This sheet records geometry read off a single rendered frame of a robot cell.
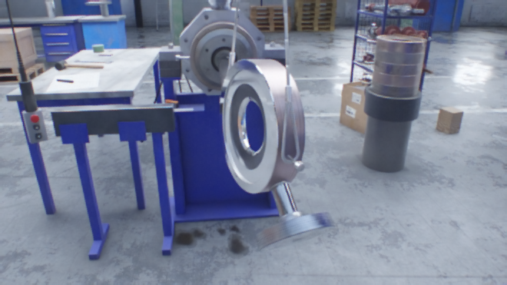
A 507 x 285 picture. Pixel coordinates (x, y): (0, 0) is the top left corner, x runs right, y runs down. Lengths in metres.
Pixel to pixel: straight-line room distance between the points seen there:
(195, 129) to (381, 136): 1.53
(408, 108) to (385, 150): 0.39
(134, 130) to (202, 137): 0.58
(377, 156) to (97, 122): 2.19
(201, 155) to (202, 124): 0.23
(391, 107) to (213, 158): 1.43
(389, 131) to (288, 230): 2.36
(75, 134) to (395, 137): 2.33
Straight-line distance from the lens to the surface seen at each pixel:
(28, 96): 1.59
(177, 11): 7.99
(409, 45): 2.99
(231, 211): 2.59
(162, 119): 2.00
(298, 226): 0.87
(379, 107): 3.07
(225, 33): 2.01
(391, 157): 3.25
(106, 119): 2.06
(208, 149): 2.49
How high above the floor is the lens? 1.48
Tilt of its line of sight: 24 degrees down
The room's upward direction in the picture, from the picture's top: straight up
